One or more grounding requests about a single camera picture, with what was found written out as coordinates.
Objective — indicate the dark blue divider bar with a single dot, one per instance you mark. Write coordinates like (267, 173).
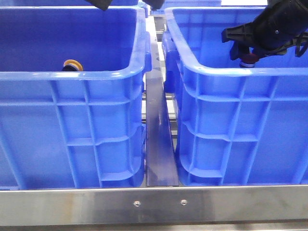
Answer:
(161, 170)

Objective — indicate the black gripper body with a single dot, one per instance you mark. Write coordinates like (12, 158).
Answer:
(100, 4)
(280, 22)

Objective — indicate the blue plastic crate right front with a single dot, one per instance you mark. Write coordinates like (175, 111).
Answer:
(236, 126)

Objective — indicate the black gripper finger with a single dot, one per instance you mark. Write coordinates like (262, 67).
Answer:
(242, 34)
(238, 51)

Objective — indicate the blue plastic crate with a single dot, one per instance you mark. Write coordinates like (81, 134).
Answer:
(78, 129)
(236, 126)

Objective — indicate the blue plastic crate left front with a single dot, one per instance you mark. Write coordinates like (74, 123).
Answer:
(78, 129)

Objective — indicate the red push button switch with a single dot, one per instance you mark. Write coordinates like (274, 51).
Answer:
(248, 60)

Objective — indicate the low blue crate background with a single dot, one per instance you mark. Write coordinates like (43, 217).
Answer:
(188, 3)

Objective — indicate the yellow push button switch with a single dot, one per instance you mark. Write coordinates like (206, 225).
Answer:
(72, 65)

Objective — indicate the stainless steel front rail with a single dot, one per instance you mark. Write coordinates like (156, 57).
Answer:
(154, 205)

